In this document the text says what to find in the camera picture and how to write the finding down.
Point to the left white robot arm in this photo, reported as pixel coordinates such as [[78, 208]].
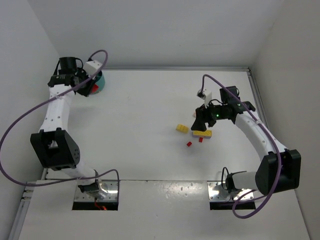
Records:
[[53, 145]]

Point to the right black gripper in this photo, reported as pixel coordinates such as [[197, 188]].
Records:
[[201, 115]]

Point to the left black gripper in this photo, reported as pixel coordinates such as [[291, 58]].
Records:
[[85, 88]]

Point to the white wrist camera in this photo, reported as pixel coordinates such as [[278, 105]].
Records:
[[206, 96], [91, 67]]

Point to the short yellow lego brick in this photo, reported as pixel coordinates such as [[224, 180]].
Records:
[[182, 128]]

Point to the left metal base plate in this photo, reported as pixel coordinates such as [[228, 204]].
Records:
[[107, 193]]

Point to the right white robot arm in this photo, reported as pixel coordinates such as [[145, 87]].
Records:
[[279, 168]]

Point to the red lego brick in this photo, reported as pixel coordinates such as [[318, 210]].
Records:
[[95, 88]]

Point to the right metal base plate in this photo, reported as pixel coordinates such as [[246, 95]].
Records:
[[218, 194]]

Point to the metal base plate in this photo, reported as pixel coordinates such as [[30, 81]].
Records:
[[107, 193], [218, 194]]

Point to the long yellow lego brick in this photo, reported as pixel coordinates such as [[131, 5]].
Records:
[[207, 131]]

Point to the teal divided round container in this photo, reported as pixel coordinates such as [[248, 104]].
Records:
[[100, 82]]

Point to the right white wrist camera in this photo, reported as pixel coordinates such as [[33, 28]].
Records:
[[206, 96]]

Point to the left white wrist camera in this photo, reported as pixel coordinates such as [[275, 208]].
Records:
[[91, 67]]

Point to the purple lego plate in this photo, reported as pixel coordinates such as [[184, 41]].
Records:
[[203, 135]]

